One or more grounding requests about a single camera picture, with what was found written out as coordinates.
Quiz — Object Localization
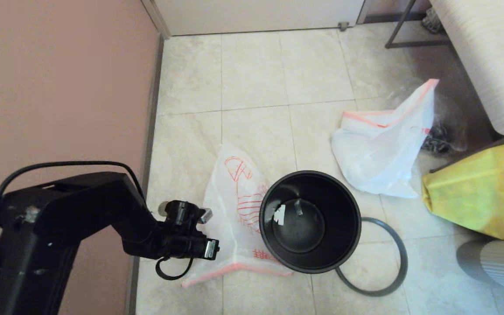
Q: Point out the fresh white orange-printed bag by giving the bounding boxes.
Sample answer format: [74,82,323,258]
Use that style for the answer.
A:
[182,144,294,288]

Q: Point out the white bag pink rim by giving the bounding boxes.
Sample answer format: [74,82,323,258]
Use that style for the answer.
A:
[331,79,441,198]

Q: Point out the grey bin rim ring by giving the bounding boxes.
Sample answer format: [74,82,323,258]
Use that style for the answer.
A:
[335,217,409,297]

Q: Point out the black round trash bin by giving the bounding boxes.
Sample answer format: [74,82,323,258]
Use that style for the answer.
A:
[259,170,362,274]

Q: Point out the clear plastic bag dark contents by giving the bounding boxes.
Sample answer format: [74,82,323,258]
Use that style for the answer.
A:
[392,81,468,154]

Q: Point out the yellow fabric bag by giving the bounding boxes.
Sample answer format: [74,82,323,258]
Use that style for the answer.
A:
[422,139,504,240]

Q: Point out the grey baseboard strip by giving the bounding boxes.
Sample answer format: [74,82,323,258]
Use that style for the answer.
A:
[125,35,165,315]

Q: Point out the white door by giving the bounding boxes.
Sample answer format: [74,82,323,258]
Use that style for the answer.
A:
[154,0,366,36]

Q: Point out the grey ribbed round object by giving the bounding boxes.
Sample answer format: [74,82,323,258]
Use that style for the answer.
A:
[457,238,504,294]

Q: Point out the small grey patterned item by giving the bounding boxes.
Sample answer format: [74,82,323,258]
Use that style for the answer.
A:
[423,8,444,34]

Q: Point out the beige wooden table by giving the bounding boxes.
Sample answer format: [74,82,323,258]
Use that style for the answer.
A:
[429,0,504,136]

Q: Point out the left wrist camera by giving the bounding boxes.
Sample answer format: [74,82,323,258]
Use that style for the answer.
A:
[164,200,213,232]

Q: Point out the white door frame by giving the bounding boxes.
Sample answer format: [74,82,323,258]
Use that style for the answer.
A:
[142,0,172,40]

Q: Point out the dark metal furniture frame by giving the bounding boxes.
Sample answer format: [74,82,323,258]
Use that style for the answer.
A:
[384,0,458,49]

